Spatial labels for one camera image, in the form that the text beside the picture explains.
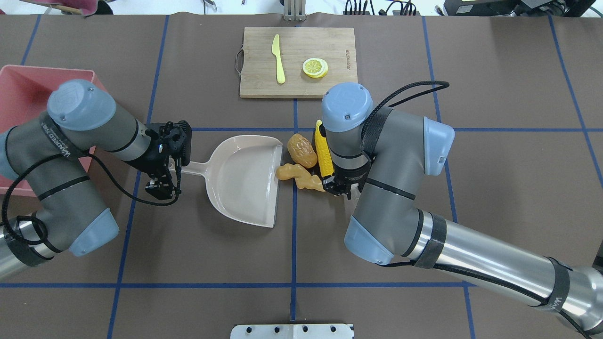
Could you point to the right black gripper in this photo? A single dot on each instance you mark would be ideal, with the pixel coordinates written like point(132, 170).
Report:
point(349, 175)

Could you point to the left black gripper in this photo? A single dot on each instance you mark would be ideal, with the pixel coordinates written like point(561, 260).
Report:
point(150, 163)

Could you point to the yellow toy corn cob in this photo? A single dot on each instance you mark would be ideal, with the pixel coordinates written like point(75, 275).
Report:
point(326, 167)

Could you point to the tan toy ginger root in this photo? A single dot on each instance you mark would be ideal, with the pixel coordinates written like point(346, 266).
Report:
point(303, 178)

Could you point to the brown toy potato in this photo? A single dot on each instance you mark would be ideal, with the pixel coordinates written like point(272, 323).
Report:
point(301, 151)

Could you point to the beige plastic dustpan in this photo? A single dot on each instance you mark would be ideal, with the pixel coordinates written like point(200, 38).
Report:
point(240, 178)

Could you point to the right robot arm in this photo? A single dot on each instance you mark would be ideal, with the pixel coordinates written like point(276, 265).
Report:
point(387, 153)

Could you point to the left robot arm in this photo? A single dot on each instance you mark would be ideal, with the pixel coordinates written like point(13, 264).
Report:
point(52, 204)

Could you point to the pink plastic bin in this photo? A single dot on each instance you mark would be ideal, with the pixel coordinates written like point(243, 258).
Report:
point(28, 89)

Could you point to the yellow lemon slices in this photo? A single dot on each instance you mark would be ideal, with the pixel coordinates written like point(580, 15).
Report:
point(315, 68)

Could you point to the yellow plastic knife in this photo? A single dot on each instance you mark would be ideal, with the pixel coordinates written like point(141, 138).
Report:
point(275, 49)

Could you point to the wooden cutting board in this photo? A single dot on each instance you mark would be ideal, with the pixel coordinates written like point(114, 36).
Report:
point(258, 72)

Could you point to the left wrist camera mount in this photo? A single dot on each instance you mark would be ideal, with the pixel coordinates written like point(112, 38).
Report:
point(171, 139)

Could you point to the white metal base plate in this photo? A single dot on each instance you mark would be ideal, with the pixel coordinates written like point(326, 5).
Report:
point(293, 331)

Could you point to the aluminium frame post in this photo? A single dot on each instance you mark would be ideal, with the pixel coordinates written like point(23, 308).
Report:
point(294, 10)

